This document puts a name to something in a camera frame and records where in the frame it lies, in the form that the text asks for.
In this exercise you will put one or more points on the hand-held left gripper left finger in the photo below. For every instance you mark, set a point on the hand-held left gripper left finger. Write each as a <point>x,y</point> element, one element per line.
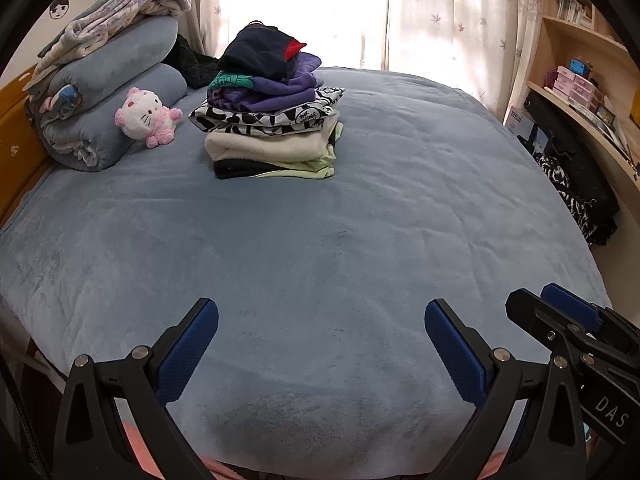
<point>187,350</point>

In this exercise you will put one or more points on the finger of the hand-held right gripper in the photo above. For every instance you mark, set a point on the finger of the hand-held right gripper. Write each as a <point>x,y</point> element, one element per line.
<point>535,312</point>
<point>570,302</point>

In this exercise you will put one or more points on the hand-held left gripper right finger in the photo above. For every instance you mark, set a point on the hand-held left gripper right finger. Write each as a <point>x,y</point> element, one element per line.
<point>455,355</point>

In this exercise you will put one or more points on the navy and red varsity jacket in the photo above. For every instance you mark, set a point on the navy and red varsity jacket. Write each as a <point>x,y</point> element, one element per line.
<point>255,52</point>

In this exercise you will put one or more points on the stack of folded clothes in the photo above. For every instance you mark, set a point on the stack of folded clothes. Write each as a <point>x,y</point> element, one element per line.
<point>260,120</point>
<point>260,145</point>

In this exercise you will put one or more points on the black and white patterned cloth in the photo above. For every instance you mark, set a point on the black and white patterned cloth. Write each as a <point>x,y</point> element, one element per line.
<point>555,175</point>

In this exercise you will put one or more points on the long black case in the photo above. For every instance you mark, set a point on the long black case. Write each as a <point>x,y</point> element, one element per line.
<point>580,160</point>

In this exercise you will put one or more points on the blue fleece bed blanket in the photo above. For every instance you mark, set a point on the blue fleece bed blanket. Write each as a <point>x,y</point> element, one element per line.
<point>350,235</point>

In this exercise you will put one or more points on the black folded garment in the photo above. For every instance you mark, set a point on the black folded garment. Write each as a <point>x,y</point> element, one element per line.
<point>230,170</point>

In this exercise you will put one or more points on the white printed carton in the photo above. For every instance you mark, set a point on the white printed carton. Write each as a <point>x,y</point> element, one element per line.
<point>515,122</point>

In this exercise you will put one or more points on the colourful printed box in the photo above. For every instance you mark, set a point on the colourful printed box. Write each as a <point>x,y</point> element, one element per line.
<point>606,116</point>

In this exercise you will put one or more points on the pink drawer organizer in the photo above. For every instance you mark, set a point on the pink drawer organizer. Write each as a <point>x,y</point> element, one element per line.
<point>575,87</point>

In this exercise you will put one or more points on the light green folded garment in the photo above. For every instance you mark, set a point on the light green folded garment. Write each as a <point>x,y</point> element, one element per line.
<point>310,171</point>

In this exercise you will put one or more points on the small blue box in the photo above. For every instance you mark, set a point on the small blue box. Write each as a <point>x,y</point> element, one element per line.
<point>576,66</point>

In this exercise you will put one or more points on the white and pink plush cat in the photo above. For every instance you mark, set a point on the white and pink plush cat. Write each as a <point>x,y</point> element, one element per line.
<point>140,115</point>

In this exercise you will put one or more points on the purple folded garment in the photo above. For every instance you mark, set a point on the purple folded garment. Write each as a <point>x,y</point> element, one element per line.
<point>280,92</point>

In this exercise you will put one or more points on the wooden headboard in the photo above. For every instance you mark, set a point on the wooden headboard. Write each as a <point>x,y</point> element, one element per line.
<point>15,130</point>

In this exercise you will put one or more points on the black fuzzy cloth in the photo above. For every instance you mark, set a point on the black fuzzy cloth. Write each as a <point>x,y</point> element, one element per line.
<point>192,67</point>

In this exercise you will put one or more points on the row of books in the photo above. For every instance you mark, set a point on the row of books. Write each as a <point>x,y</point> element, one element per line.
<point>575,9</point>

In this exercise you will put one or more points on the grey pillows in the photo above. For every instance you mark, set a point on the grey pillows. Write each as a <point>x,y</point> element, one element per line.
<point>130,50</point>

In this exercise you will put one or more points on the pale floral folded blanket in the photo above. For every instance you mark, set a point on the pale floral folded blanket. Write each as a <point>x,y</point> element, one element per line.
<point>125,0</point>

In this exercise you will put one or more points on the wooden wall shelf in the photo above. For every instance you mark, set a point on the wooden wall shelf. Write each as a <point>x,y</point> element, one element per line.
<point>570,35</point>

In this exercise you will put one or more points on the cartoon face wall sticker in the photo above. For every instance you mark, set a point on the cartoon face wall sticker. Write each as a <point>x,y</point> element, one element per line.
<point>61,6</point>

